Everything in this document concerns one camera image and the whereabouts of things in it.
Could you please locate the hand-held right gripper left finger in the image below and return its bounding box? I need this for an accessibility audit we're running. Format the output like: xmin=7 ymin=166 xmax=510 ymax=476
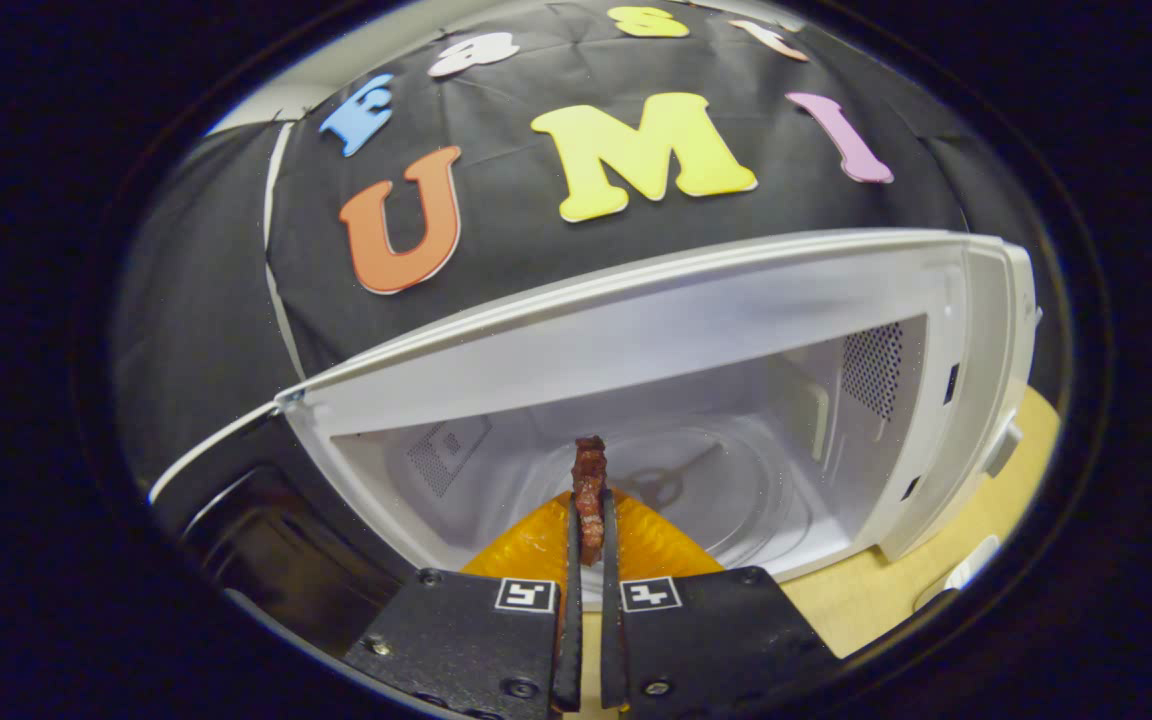
xmin=342 ymin=490 xmax=585 ymax=716

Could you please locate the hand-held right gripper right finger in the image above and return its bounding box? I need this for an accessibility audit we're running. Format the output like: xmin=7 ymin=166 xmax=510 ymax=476
xmin=599 ymin=488 xmax=839 ymax=716

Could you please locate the red meat slice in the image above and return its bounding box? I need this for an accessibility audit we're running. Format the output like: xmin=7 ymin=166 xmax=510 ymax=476
xmin=572 ymin=436 xmax=609 ymax=567

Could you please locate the white microwave oven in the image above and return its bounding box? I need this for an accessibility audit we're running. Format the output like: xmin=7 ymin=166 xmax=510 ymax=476
xmin=148 ymin=228 xmax=1042 ymax=661

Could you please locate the glass turntable plate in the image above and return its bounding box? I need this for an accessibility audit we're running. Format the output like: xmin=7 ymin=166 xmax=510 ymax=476
xmin=626 ymin=440 xmax=822 ymax=586

